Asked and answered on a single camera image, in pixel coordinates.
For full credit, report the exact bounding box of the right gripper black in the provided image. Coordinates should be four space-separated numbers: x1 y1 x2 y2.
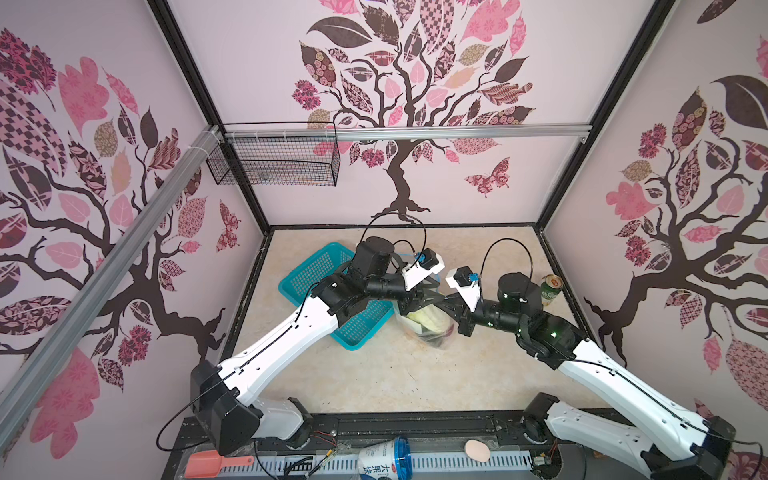
434 291 524 337

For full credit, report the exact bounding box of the clear zip bag blue zipper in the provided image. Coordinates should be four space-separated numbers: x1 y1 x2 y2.
393 297 457 349

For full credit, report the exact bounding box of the green lettuce cabbage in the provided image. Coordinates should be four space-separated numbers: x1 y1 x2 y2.
400 305 454 337

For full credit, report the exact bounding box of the teal plastic basket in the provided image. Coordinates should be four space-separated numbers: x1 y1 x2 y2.
278 242 394 351

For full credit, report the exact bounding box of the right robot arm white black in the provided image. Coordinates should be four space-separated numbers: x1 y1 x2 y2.
439 267 737 479

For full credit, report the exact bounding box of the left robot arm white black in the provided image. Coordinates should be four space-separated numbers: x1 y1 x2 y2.
188 236 444 456

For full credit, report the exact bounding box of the green drink can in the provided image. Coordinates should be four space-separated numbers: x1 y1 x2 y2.
540 274 564 306

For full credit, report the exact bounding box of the white blue yogurt cup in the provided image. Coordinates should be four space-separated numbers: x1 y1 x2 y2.
357 436 413 480

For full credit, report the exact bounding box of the red plastic scoop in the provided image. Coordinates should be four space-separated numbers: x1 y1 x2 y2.
184 450 255 479

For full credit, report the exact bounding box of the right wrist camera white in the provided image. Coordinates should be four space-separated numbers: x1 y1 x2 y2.
446 266 481 312

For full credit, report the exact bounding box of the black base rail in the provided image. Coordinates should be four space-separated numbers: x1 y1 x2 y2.
161 407 682 480

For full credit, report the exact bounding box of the black wire basket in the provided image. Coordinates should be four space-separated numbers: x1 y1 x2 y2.
206 120 341 187

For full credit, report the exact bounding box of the aluminium rail back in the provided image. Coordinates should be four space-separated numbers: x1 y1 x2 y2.
225 123 592 142

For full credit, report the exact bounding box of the aluminium rail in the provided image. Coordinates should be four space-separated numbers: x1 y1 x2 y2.
1 125 221 448
225 123 592 142

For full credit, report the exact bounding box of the white cable tray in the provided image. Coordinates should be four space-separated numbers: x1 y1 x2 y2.
217 451 533 479

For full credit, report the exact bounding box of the aluminium rail left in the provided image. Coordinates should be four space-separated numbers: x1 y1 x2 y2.
1 125 221 448

